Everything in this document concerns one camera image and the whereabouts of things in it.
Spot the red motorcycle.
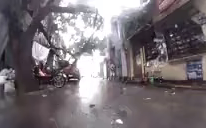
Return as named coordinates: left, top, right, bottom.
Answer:
left=33, top=49, right=68, bottom=89

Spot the wet grey asphalt road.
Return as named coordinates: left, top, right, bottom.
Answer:
left=0, top=77, right=206, bottom=128

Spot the row of buildings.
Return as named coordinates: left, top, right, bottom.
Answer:
left=104, top=14, right=129, bottom=82

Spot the white bags pile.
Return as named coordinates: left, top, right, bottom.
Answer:
left=0, top=67, right=17, bottom=94

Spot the building with shop front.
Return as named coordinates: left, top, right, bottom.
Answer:
left=125, top=0, right=206, bottom=88

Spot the large dark tree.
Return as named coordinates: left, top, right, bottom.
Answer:
left=4, top=0, right=105, bottom=96

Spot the red car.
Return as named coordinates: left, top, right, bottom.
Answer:
left=59, top=59, right=82, bottom=81

